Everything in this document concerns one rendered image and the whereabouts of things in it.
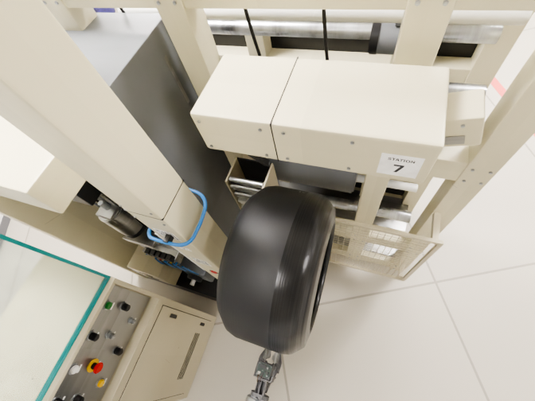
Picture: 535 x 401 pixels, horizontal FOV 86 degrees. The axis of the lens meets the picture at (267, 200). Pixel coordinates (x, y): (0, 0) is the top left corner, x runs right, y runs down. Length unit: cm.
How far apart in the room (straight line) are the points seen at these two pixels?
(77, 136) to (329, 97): 54
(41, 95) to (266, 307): 71
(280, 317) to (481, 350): 181
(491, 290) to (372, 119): 208
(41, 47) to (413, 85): 72
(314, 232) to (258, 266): 20
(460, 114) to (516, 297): 199
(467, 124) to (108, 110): 78
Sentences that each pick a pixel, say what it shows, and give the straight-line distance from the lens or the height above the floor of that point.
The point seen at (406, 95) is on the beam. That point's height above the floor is 178.
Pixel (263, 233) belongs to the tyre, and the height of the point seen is 149.
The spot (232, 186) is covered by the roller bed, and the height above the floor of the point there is 115.
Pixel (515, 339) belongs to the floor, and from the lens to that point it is 261.
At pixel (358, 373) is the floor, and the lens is 231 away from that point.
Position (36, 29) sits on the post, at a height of 211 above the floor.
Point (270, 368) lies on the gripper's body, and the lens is 122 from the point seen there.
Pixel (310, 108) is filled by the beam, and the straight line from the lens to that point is 73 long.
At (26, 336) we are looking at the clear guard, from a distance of 121.
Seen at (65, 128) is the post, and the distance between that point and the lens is 59.
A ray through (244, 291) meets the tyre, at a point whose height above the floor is 144.
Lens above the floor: 229
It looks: 60 degrees down
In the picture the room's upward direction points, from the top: 19 degrees counter-clockwise
